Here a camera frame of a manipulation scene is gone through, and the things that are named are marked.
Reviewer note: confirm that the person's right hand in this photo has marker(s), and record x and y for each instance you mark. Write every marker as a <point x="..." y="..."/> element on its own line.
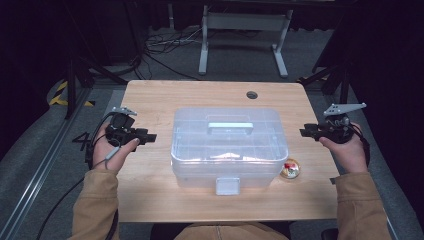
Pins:
<point x="350" y="155"/>

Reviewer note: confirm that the small round gold red ball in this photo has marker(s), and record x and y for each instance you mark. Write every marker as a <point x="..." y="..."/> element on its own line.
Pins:
<point x="290" y="168"/>

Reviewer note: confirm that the clear plastic storage box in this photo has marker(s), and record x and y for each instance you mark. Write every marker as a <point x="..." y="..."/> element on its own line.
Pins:
<point x="230" y="150"/>

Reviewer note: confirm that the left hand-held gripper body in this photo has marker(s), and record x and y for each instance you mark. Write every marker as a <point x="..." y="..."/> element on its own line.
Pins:
<point x="121" y="131"/>

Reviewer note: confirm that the person's left hand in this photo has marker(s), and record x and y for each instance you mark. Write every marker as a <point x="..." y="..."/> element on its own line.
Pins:
<point x="106" y="155"/>

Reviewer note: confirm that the black metal stand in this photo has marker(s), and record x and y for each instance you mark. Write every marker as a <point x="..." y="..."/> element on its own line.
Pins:
<point x="333" y="78"/>
<point x="70" y="86"/>

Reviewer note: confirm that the yellow black hazard tape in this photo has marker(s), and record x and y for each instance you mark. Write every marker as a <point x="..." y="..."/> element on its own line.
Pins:
<point x="58" y="98"/>

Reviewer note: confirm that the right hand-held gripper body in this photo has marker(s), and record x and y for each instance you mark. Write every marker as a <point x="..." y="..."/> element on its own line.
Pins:
<point x="336" y="131"/>

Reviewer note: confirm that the grey metal desk frame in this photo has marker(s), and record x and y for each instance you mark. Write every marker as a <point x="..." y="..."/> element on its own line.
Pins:
<point x="245" y="21"/>

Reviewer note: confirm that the person's tan jacket torso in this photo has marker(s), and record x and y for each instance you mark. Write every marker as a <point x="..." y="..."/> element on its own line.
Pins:
<point x="230" y="232"/>

